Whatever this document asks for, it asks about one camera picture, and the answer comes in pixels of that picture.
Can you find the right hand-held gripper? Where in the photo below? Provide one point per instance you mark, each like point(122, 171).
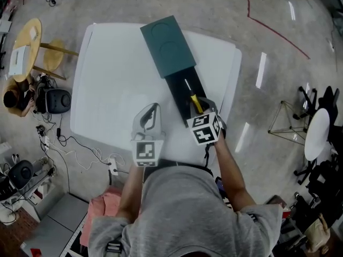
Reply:
point(205, 134)

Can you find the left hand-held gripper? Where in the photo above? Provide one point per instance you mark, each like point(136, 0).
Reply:
point(146, 150)

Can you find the person's right forearm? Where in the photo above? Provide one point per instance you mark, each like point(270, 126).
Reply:
point(230, 170)

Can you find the person's left forearm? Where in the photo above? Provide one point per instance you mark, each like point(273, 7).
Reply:
point(131, 191)

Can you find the white flat box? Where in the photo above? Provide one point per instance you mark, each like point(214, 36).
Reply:
point(18, 61)

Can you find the white power strip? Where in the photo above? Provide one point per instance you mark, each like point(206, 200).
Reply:
point(113, 167)

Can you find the dark waist-worn device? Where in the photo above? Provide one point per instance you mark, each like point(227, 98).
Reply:
point(219, 185)

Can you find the pink cloth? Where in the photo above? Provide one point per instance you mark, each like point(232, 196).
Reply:
point(104, 205)

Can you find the person's grey shirt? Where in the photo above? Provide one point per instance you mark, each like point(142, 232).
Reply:
point(185, 210)

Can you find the round white table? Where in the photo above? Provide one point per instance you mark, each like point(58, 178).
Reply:
point(317, 132)

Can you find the black office chair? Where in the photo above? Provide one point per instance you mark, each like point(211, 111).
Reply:
point(329, 100)
point(325, 175)

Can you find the black harness buckle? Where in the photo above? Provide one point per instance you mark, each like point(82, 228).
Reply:
point(252, 218)
point(113, 246)

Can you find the grey cabinet top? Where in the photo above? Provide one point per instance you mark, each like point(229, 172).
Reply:
point(59, 218)

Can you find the round yellow wooden table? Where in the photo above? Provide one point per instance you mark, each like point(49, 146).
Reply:
point(34, 51)

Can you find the small white item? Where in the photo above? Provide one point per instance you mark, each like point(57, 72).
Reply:
point(33, 33)

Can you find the beige bag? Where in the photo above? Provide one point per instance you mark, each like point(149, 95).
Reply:
point(317, 234)

